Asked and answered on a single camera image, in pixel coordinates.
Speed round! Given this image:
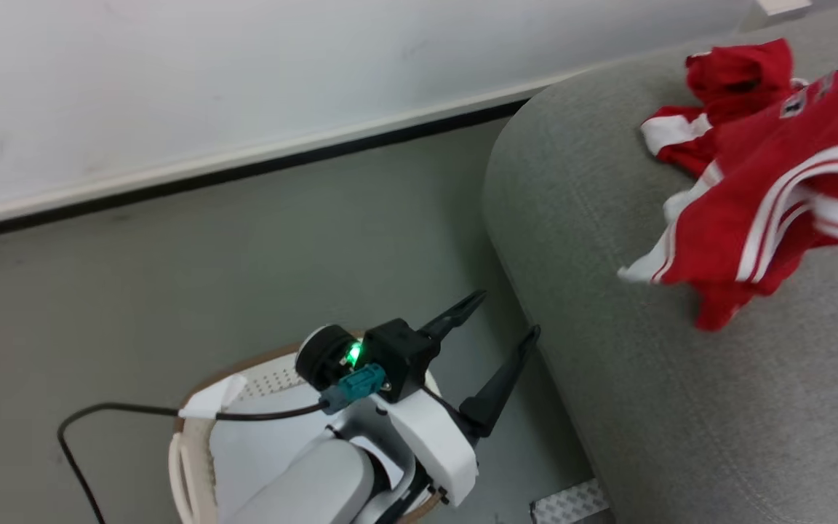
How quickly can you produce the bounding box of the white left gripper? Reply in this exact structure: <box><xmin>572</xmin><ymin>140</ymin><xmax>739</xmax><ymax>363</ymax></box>
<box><xmin>381</xmin><ymin>289</ymin><xmax>542</xmax><ymax>508</ymax></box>

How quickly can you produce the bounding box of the red white-striped clothing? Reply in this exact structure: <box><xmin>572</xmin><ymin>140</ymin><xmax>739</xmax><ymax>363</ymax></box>
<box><xmin>616</xmin><ymin>38</ymin><xmax>838</xmax><ymax>333</ymax></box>

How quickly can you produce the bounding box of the white laundry basket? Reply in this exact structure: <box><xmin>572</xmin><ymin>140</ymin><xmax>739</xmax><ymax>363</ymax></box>
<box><xmin>167</xmin><ymin>345</ymin><xmax>450</xmax><ymax>524</ymax></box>

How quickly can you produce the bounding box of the textured metal plate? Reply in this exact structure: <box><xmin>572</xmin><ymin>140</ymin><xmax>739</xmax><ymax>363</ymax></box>
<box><xmin>530</xmin><ymin>478</ymin><xmax>610</xmax><ymax>524</ymax></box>

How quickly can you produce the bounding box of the grey fabric sofa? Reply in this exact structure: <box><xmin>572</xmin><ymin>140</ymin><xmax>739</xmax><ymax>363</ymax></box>
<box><xmin>482</xmin><ymin>0</ymin><xmax>838</xmax><ymax>524</ymax></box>

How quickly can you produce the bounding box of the white and black baseboard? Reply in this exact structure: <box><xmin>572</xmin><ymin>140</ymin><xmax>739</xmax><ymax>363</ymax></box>
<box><xmin>0</xmin><ymin>62</ymin><xmax>594</xmax><ymax>245</ymax></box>

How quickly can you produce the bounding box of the teal cable connector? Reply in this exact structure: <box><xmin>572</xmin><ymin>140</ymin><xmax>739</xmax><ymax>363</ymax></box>
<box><xmin>319</xmin><ymin>363</ymin><xmax>388</xmax><ymax>416</ymax></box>

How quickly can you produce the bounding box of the white cable tag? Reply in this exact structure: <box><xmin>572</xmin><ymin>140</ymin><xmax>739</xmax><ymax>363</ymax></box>
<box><xmin>177</xmin><ymin>374</ymin><xmax>249</xmax><ymax>421</ymax></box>

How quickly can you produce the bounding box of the thin black cable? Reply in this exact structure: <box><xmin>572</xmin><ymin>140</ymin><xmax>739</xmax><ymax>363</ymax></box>
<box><xmin>57</xmin><ymin>399</ymin><xmax>331</xmax><ymax>524</ymax></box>

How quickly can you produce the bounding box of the white flat wall fixture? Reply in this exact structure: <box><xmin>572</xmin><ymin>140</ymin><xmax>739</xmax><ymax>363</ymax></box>
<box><xmin>756</xmin><ymin>0</ymin><xmax>813</xmax><ymax>17</ymax></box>

